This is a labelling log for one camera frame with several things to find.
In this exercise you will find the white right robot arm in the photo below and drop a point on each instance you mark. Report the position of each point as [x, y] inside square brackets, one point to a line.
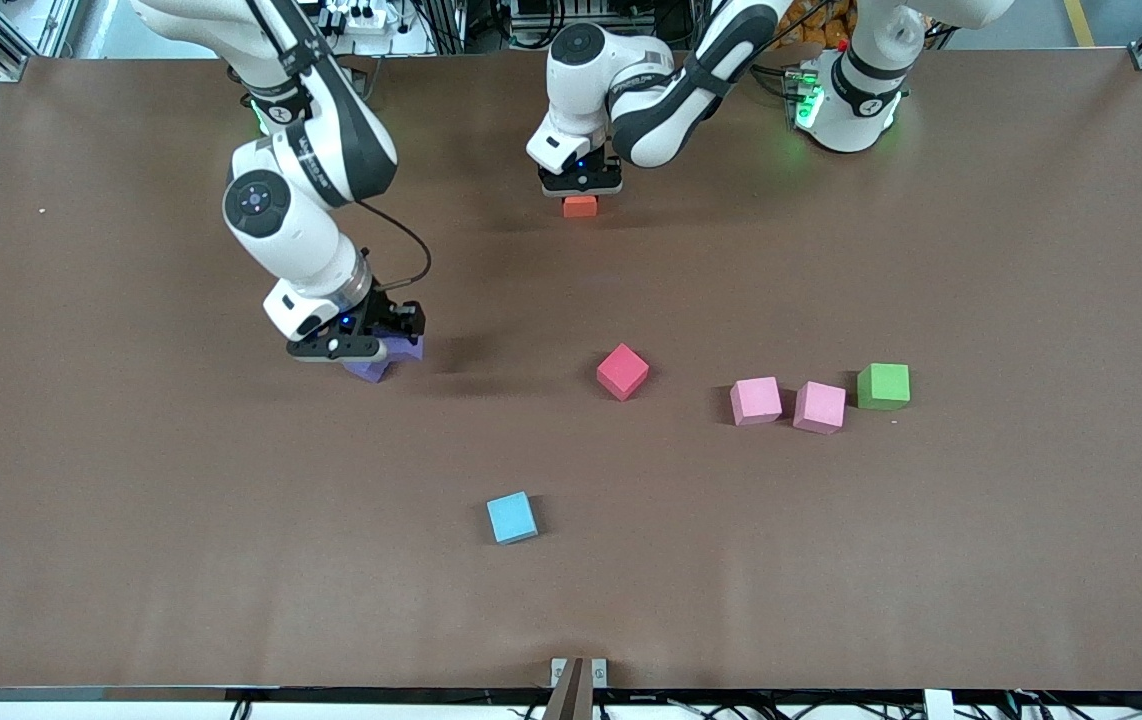
[316, 150]

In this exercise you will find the orange snack bag pile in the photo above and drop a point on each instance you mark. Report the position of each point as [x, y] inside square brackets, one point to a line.
[821, 20]

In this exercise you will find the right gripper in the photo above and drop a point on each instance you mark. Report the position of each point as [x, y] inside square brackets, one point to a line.
[393, 314]

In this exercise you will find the dark equipment rack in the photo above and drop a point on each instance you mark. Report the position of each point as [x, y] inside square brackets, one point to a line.
[491, 25]

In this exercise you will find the white power strip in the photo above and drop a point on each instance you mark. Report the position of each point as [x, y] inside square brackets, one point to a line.
[363, 16]

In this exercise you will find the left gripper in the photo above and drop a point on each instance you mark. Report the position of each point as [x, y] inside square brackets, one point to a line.
[593, 181]

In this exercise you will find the blue foam block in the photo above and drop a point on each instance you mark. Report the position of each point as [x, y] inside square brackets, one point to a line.
[512, 518]

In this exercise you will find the green foam block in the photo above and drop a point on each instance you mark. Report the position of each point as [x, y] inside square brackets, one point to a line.
[883, 386]

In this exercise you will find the pink foam block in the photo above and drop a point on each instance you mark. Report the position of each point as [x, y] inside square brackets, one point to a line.
[820, 407]
[756, 401]

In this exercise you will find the red foam block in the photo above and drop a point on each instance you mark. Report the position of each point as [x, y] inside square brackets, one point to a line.
[622, 372]

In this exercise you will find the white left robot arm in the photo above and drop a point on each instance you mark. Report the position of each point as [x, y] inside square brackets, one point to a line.
[651, 110]

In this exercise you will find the metal table bracket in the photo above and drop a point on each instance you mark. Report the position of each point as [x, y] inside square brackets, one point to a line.
[579, 685]

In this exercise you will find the orange foam block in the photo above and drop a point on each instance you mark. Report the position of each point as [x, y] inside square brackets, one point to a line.
[580, 207]

